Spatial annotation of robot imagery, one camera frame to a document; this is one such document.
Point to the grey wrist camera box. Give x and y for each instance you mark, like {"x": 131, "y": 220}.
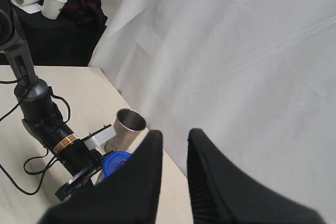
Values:
{"x": 99, "y": 137}

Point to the clear plastic container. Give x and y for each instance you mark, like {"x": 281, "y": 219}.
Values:
{"x": 100, "y": 178}

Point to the black draped side table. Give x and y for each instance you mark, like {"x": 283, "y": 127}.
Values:
{"x": 60, "y": 42}

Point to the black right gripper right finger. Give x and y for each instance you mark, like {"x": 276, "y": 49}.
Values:
{"x": 222, "y": 193}

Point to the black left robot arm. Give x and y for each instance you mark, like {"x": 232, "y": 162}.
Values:
{"x": 42, "y": 118}

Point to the blue plastic lid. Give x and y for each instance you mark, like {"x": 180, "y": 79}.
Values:
{"x": 113, "y": 161}

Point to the stainless steel cup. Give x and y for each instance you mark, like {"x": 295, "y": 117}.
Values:
{"x": 128, "y": 125}

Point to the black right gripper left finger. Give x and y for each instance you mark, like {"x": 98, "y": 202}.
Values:
{"x": 129, "y": 195}

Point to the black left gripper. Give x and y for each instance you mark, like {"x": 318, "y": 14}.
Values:
{"x": 82, "y": 164}

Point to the white paper cup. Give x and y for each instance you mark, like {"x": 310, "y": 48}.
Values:
{"x": 52, "y": 8}

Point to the white backdrop curtain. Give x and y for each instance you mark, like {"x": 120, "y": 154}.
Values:
{"x": 257, "y": 76}

